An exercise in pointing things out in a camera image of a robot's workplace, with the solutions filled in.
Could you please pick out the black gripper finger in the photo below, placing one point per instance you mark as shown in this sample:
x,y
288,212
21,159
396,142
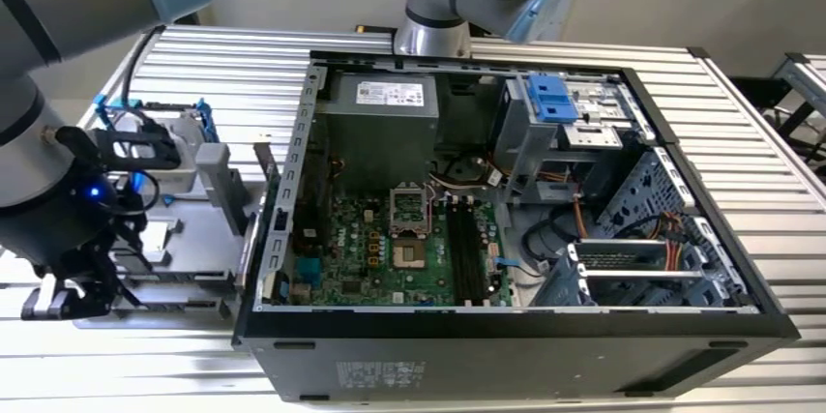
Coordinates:
x,y
57,304
105,282

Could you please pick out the RAM stick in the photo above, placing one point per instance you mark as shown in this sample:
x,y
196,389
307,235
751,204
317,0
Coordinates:
x,y
187,279
196,307

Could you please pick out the black RAM slot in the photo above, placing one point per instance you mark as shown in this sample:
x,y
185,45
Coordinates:
x,y
471,248
463,248
479,248
455,248

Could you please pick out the silver CPU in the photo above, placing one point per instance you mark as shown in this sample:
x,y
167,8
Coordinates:
x,y
157,240

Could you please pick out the grey parts rack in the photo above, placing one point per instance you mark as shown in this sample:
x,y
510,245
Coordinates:
x,y
200,239

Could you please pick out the hard disk in blue carrier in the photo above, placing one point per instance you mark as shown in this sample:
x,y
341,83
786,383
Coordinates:
x,y
123,103

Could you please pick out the teal board connector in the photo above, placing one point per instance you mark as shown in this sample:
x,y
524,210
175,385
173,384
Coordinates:
x,y
309,270

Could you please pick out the black case fan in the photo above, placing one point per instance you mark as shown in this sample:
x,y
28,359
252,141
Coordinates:
x,y
316,190

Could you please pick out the green motherboard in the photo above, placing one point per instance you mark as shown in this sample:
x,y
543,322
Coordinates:
x,y
361,282

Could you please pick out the CPU socket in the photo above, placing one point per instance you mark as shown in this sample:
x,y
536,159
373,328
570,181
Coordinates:
x,y
410,252

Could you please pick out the grey power supply unit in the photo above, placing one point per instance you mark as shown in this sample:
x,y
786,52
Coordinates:
x,y
380,142

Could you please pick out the black open PC case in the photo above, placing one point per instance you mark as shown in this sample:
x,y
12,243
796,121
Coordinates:
x,y
451,364

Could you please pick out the yellow black connector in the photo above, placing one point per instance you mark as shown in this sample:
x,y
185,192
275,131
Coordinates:
x,y
365,29

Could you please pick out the blue drive bay latch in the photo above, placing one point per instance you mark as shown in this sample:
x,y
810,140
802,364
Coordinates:
x,y
548,98

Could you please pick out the grey disk bay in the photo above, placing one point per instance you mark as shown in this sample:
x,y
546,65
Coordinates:
x,y
619,251

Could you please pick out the neighbouring metal table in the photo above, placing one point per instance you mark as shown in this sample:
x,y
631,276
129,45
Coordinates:
x,y
796,69

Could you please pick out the graphics card with metal bracket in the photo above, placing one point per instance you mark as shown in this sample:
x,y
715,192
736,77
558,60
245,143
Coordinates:
x,y
267,176

